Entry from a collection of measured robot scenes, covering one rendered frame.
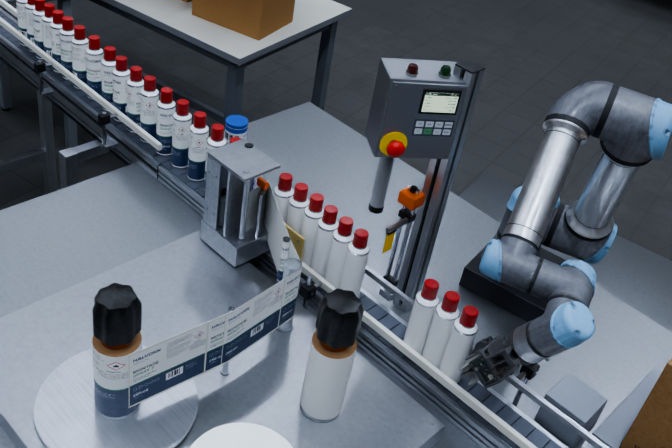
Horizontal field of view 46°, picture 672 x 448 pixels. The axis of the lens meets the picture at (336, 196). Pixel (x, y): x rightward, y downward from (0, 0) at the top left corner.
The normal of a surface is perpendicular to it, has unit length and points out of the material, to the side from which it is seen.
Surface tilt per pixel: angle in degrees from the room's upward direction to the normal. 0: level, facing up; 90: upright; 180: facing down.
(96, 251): 0
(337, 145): 0
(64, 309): 0
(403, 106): 90
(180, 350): 90
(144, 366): 90
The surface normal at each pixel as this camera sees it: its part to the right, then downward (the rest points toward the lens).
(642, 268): 0.15, -0.80
